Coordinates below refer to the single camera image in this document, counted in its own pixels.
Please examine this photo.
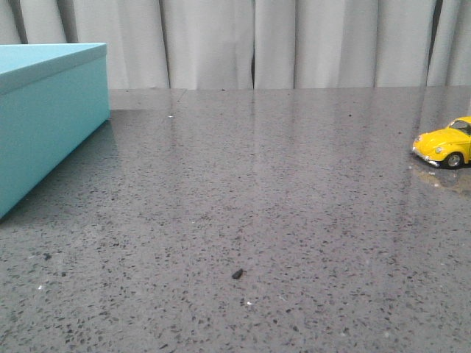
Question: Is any small black debris piece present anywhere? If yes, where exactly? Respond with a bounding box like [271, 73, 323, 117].
[232, 268, 244, 279]

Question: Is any light blue storage box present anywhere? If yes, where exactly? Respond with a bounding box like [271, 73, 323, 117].
[1, 43, 110, 215]

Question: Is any yellow toy beetle car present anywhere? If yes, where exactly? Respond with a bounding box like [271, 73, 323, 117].
[411, 116, 470, 169]

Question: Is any white pleated curtain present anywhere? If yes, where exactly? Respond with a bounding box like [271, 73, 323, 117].
[1, 0, 470, 89]

